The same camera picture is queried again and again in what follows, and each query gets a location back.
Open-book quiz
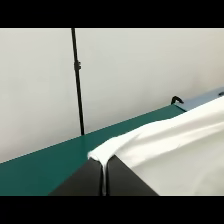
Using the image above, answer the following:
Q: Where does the black cable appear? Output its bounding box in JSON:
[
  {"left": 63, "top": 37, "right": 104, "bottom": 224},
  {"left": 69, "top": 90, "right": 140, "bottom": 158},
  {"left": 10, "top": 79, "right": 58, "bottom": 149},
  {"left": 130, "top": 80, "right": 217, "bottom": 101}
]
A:
[{"left": 170, "top": 95, "right": 185, "bottom": 106}]

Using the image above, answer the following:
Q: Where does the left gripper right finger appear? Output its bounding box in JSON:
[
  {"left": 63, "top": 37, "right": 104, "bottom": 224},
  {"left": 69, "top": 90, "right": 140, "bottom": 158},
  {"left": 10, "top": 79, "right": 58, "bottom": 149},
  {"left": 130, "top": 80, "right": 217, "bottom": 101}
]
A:
[{"left": 105, "top": 154, "right": 160, "bottom": 197}]

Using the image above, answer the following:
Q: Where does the black stand pole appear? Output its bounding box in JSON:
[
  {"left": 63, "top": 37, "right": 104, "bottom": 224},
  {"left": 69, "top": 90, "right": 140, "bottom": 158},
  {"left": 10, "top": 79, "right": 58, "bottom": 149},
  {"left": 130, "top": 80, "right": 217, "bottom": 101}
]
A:
[{"left": 70, "top": 28, "right": 86, "bottom": 136}]

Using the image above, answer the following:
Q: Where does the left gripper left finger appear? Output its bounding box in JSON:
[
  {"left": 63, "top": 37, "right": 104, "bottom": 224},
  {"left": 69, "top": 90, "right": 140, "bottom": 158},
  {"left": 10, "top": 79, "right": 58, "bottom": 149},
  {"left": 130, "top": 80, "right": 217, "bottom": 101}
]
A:
[{"left": 48, "top": 157, "right": 104, "bottom": 197}]

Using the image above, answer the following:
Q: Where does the white shirt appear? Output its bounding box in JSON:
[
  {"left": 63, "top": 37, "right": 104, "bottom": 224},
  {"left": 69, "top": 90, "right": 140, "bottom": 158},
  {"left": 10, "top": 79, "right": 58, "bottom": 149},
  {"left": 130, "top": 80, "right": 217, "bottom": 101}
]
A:
[{"left": 87, "top": 95, "right": 224, "bottom": 197}]

